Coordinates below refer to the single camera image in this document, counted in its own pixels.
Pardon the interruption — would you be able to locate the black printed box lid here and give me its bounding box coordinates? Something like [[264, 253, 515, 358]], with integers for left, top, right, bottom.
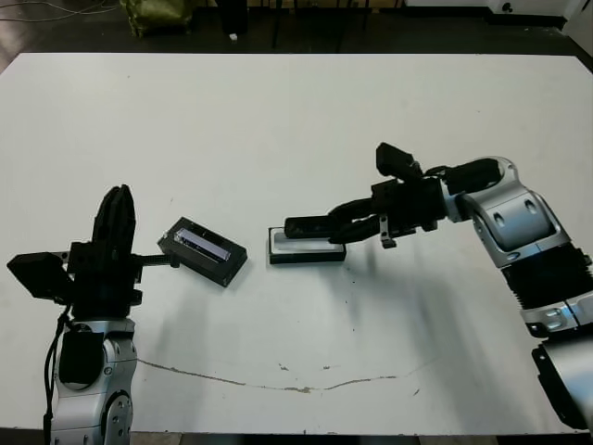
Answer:
[[157, 216, 248, 288]]

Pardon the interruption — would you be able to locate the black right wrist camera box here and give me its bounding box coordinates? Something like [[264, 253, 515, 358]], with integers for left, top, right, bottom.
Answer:
[[375, 142, 423, 183]]

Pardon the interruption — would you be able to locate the olive green bag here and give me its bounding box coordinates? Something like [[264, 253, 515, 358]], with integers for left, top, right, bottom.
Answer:
[[119, 0, 194, 41]]

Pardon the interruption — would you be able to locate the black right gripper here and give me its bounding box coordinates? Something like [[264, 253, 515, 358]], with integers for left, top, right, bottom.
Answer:
[[329, 178, 448, 249]]

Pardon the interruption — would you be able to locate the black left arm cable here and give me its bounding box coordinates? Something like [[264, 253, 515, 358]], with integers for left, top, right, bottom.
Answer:
[[44, 310, 70, 437]]

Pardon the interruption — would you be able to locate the black box base white insert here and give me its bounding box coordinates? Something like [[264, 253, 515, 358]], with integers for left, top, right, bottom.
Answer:
[[267, 224, 347, 266]]

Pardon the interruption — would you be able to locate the black upright stand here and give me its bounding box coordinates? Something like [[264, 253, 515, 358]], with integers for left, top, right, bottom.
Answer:
[[221, 0, 250, 37]]

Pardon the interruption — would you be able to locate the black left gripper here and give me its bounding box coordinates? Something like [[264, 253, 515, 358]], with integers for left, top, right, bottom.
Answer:
[[59, 184, 180, 321]]

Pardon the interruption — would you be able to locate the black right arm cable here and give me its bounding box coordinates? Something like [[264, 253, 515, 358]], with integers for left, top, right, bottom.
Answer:
[[416, 162, 464, 182]]

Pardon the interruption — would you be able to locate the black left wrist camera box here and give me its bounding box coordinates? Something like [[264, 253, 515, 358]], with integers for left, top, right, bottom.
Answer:
[[6, 251, 75, 302]]

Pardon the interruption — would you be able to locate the black slim camera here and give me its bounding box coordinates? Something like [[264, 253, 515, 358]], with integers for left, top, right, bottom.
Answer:
[[284, 215, 342, 241]]

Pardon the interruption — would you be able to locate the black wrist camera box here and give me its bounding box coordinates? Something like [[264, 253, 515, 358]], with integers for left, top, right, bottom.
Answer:
[[375, 142, 423, 183], [6, 251, 75, 302]]

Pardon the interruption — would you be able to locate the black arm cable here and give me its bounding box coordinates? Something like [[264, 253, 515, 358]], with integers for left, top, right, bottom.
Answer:
[[416, 162, 464, 182], [44, 310, 70, 437]]

